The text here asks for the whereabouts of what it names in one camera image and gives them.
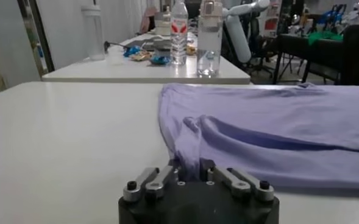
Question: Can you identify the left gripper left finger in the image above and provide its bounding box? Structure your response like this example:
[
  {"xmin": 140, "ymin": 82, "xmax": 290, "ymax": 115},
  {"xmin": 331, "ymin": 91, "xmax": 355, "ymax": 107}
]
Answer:
[{"xmin": 123, "ymin": 158, "xmax": 183, "ymax": 203}]

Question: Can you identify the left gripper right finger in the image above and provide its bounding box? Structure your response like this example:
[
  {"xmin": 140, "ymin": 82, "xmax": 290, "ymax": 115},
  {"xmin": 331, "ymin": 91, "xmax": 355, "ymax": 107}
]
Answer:
[{"xmin": 199, "ymin": 158, "xmax": 275, "ymax": 203}]

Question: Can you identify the purple t-shirt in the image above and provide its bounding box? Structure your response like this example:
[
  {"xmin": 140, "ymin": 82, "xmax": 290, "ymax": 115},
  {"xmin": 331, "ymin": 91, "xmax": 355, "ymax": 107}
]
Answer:
[{"xmin": 157, "ymin": 82, "xmax": 359, "ymax": 191}]

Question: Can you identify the dark grey laptop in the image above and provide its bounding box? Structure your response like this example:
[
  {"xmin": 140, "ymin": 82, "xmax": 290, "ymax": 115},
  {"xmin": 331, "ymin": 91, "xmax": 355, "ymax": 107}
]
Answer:
[{"xmin": 127, "ymin": 33, "xmax": 174, "ymax": 51}]

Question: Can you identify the clear bottle beige lid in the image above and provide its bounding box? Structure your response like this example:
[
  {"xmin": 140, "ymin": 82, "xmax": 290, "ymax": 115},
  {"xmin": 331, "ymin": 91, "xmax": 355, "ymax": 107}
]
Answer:
[{"xmin": 196, "ymin": 0, "xmax": 223, "ymax": 77}]

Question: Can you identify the black table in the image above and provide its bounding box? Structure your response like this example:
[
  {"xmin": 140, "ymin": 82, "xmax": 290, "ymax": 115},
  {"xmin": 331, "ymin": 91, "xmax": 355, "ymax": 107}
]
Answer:
[{"xmin": 272, "ymin": 33, "xmax": 344, "ymax": 85}]

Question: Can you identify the red label water bottle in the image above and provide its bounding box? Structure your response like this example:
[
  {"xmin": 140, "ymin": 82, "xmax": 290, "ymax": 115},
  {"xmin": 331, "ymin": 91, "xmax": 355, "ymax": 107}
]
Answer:
[{"xmin": 169, "ymin": 0, "xmax": 189, "ymax": 66}]

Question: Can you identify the white humanoid robot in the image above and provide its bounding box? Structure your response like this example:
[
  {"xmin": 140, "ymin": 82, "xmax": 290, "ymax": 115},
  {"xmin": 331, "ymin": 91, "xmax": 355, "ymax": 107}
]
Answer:
[{"xmin": 221, "ymin": 0, "xmax": 271, "ymax": 64}]

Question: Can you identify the silver cooking pot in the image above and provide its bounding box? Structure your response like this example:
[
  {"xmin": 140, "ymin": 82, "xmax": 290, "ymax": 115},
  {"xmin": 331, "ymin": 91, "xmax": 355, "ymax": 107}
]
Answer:
[{"xmin": 154, "ymin": 5, "xmax": 171, "ymax": 37}]

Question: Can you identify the clear tumbler white lid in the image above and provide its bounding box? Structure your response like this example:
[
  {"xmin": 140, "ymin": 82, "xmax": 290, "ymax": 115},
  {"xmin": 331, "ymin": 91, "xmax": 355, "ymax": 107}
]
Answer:
[{"xmin": 80, "ymin": 4, "xmax": 106, "ymax": 61}]

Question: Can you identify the pink garment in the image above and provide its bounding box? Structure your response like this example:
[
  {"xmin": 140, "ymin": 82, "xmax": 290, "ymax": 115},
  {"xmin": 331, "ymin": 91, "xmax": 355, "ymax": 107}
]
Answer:
[{"xmin": 139, "ymin": 5, "xmax": 157, "ymax": 34}]

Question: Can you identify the white red-print display rack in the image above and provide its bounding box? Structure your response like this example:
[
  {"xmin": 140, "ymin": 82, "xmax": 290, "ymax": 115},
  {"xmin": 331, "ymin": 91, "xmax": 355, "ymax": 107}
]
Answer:
[{"xmin": 264, "ymin": 0, "xmax": 282, "ymax": 37}]

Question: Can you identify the green cloth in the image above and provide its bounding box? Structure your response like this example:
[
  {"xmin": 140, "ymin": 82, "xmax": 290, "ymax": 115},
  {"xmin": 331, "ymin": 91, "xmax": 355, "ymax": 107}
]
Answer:
[{"xmin": 307, "ymin": 30, "xmax": 344, "ymax": 46}]

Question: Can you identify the black mesh headrest office chair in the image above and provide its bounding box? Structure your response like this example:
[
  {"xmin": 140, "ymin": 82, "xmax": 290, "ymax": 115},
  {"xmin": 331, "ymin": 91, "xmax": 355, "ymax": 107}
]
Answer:
[{"xmin": 339, "ymin": 24, "xmax": 359, "ymax": 86}]

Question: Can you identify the glass door drinks fridge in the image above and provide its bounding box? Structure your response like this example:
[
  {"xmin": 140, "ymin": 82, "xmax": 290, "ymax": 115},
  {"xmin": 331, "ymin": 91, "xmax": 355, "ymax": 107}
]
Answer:
[{"xmin": 0, "ymin": 0, "xmax": 55, "ymax": 99}]

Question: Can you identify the black charger cable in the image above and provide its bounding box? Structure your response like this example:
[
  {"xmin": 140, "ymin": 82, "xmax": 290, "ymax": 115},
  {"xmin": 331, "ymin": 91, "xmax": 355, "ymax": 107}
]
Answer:
[{"xmin": 104, "ymin": 41, "xmax": 131, "ymax": 50}]

